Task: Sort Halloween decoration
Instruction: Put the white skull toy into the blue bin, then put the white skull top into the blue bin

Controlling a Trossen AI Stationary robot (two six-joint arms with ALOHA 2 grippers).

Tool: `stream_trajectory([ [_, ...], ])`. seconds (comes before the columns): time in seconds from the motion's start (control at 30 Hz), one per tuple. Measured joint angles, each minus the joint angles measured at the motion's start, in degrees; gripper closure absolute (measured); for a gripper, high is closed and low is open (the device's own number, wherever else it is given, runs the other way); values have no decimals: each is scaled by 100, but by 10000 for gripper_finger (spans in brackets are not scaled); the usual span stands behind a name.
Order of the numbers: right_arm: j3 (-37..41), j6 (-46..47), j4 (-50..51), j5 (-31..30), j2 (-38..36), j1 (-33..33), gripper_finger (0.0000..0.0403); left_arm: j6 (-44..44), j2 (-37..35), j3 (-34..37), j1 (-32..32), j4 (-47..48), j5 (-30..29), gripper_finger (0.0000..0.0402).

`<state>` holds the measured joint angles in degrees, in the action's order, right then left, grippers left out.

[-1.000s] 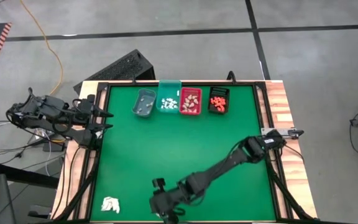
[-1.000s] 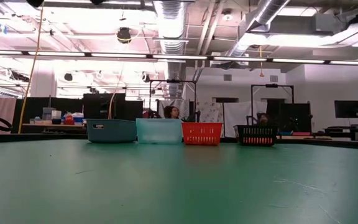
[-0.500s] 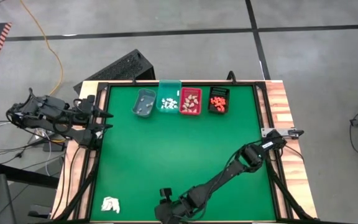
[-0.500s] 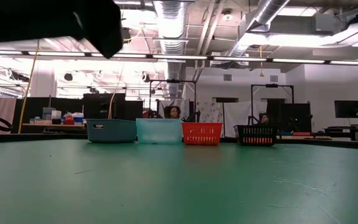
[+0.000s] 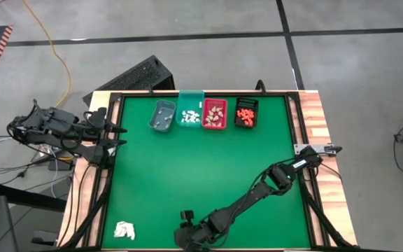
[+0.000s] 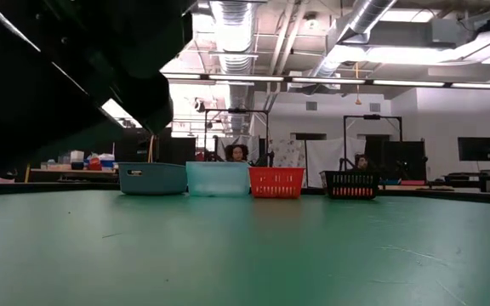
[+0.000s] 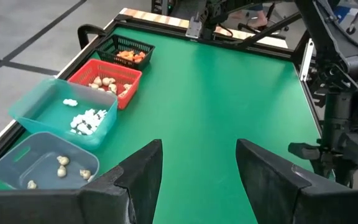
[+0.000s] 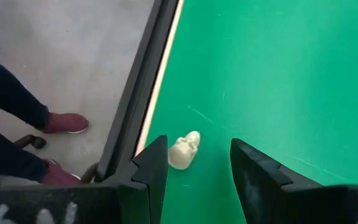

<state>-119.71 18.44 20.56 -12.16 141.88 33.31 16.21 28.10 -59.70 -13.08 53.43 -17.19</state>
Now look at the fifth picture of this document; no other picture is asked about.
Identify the crumpled white paper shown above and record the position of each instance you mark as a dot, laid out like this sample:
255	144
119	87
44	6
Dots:
124	230

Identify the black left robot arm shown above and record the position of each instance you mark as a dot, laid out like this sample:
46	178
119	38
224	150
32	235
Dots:
54	133

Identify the teal translucent plastic bin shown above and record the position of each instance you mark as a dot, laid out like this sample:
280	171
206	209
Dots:
189	101

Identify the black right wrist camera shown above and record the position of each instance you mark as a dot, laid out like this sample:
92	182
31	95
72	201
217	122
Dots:
187	215

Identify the black arched table clamp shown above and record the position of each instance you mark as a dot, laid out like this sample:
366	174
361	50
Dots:
261	85
149	90

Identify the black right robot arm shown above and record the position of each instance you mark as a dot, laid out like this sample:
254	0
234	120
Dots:
257	196

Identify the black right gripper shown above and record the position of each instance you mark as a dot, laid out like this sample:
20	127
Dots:
199	231

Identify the black slotted plastic basket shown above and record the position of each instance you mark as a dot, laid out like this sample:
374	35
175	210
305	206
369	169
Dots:
247	103

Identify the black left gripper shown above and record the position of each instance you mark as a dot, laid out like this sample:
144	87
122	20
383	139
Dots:
98	129

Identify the red slotted plastic basket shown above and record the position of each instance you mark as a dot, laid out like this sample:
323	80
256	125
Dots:
215	103

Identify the grey-blue plastic bin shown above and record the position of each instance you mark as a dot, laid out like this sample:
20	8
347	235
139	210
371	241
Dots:
162	117

